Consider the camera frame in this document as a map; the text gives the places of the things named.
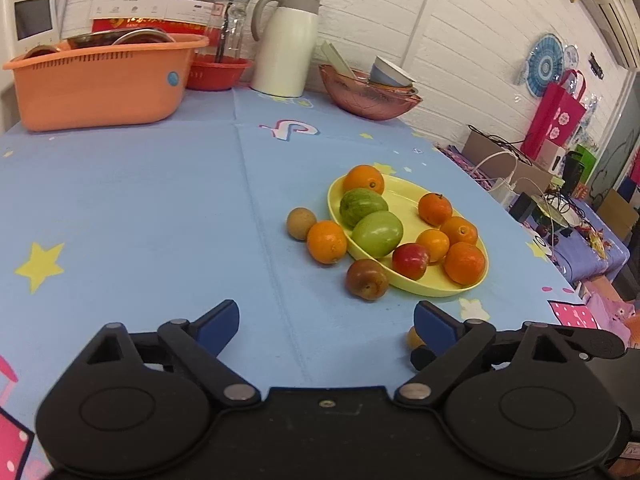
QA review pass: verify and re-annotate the round orange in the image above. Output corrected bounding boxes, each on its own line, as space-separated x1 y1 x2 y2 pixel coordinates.
440 216 479 247
444 242 487 286

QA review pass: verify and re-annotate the blue printed tablecloth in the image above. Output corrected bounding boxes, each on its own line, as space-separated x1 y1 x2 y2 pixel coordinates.
0 85 601 480

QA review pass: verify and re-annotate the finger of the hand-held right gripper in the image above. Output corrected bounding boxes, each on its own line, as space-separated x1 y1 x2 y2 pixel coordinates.
410 347 439 372

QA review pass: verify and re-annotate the white charger with cable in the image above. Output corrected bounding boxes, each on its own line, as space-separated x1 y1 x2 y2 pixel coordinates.
472 150 522 207

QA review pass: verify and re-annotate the orange with dark stem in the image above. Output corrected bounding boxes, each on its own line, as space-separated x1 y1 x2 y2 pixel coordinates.
418 192 453 227

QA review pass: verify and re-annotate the black power adapter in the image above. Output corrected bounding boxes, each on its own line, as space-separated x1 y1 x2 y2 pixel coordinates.
509 191 539 224

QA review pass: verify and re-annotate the cardboard box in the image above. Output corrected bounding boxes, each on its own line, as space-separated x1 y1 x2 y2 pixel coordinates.
462 126 555 190

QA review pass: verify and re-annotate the large orange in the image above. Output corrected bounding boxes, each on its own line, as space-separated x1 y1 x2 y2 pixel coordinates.
343 164 386 196

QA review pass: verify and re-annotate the smooth green mango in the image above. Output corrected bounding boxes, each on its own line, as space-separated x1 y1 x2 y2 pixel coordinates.
351 211 404 260

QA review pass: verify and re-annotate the small orange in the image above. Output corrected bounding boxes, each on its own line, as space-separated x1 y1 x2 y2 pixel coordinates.
306 220 348 266

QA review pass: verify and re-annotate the clear glass jar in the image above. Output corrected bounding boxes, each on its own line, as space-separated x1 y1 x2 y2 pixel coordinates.
204 0 232 62
226 0 251 59

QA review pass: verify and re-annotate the yellow-orange citrus fruit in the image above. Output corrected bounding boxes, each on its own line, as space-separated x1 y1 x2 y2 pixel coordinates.
415 229 450 264

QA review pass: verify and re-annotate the white dish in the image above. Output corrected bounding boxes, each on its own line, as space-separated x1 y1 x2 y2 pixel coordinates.
320 40 359 81

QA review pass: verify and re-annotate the brown kiwi fruit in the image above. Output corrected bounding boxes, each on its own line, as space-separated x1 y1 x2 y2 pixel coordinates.
286 207 317 241

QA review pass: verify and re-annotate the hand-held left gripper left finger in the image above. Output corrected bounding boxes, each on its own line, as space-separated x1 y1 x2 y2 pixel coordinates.
75 299 262 407

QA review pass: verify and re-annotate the pink glass bowl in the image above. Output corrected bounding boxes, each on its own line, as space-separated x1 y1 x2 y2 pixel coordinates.
319 63 424 122

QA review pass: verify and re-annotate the yellow plastic plate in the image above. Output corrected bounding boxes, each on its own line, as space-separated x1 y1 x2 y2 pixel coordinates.
327 174 490 298

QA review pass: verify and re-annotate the stainless steel bowl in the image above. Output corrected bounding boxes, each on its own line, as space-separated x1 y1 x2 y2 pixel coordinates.
111 28 177 46

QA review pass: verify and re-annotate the brownish red apple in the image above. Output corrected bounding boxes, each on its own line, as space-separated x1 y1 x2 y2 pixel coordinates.
345 259 390 302

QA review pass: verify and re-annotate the white thermos jug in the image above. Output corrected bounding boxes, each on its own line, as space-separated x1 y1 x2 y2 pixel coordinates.
250 0 321 99

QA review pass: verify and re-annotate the red gift bag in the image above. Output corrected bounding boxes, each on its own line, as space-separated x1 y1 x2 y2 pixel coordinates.
520 70 587 161

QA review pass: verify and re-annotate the green bag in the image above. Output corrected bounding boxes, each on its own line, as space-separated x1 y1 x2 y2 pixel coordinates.
575 144 599 182

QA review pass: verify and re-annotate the red plastic basket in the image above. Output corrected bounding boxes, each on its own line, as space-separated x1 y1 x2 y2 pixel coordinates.
186 55 253 92

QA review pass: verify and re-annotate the small brown bowl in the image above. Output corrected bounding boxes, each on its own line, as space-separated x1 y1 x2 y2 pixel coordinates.
23 44 62 60

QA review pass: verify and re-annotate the dark metal pan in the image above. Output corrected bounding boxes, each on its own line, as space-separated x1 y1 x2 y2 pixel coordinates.
66 31 122 51

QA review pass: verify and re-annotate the white device with screen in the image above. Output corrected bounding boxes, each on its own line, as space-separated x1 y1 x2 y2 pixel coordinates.
0 0 69 56

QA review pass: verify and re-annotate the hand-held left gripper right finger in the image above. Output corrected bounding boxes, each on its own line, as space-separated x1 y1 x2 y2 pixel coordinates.
394 301 587 408

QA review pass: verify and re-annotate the rough green mango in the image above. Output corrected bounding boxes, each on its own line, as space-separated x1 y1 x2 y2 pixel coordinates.
339 188 389 228

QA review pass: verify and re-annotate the pale blue bowl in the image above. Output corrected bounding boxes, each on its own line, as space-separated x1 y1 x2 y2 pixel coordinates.
369 55 416 89

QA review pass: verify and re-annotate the white air conditioner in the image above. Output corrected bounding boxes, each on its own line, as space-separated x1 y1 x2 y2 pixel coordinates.
570 0 640 69

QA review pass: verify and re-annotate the orange plastic basket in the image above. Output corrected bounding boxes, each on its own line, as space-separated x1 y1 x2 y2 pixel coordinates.
1 33 210 133

